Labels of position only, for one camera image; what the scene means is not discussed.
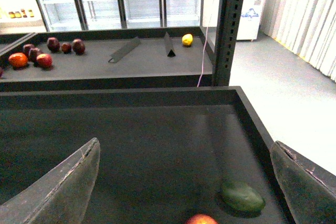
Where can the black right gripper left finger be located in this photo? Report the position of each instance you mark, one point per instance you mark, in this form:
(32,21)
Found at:
(61,195)

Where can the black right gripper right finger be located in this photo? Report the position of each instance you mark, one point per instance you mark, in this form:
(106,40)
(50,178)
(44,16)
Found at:
(308,188)

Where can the bright red apple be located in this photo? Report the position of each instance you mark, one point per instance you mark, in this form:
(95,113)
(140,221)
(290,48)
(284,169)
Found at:
(44,60)

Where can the orange red apple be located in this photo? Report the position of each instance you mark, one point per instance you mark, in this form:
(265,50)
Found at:
(18,60)

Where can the small red apple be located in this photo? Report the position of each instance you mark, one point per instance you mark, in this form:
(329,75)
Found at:
(66,48)

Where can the dark red apple right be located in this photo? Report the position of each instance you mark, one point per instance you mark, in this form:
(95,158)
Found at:
(78,46)

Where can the large dark red apple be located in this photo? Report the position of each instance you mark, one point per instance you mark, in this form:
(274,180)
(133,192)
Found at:
(53,44)

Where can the dark red apple behind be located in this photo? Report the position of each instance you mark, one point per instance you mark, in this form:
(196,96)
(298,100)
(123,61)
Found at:
(27,48)

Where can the green avocado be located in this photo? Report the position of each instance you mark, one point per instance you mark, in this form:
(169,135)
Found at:
(242,197)

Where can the black front display tray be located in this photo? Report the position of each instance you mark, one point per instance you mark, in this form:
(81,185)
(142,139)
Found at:
(164,152)

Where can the black display tray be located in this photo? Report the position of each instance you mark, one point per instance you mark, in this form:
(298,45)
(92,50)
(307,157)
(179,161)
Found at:
(164,152)
(147,66)

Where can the black rear display tray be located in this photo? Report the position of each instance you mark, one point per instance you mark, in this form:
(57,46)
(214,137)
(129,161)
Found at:
(147,66)

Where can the flat black divider strip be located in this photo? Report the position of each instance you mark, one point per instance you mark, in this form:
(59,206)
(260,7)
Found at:
(124,50)

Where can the white vertical blinds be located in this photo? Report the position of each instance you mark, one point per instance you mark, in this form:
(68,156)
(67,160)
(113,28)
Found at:
(306,28)

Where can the black triangular divider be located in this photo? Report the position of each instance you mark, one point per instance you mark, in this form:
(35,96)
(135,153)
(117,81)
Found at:
(169,45)

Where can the amber jars on shelf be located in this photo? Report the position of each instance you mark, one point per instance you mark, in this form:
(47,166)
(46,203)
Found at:
(21,14)

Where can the yellow lemon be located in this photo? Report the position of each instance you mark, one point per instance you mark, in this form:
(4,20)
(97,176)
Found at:
(187,40)

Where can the white blue chest freezer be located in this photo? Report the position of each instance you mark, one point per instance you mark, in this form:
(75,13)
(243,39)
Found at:
(250,19)

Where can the black perforated shelf post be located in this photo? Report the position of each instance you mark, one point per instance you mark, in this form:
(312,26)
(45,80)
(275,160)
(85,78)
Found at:
(226,33)

